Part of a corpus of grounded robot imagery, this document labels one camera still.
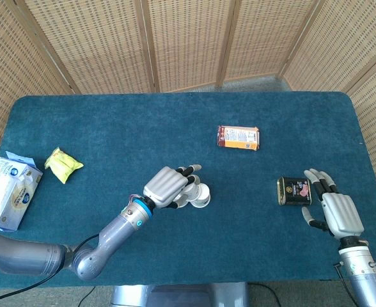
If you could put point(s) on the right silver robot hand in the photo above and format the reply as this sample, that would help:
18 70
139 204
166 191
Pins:
343 215

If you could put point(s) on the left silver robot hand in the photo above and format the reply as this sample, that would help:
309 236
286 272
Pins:
164 185

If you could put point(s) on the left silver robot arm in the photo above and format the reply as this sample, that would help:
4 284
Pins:
117 227

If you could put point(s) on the grey robot base column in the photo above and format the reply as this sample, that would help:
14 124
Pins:
175 297

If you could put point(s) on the black luncheon meat can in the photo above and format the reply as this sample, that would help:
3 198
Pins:
290 192

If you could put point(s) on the blue table cloth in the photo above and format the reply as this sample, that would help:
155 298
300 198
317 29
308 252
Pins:
188 128

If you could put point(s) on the orange brown biscuit packet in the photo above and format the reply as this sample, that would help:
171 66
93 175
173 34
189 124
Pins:
239 137

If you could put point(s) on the yellow snack packet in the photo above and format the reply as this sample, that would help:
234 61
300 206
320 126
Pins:
61 164

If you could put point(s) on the white tissue pack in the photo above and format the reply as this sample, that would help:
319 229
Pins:
2 192

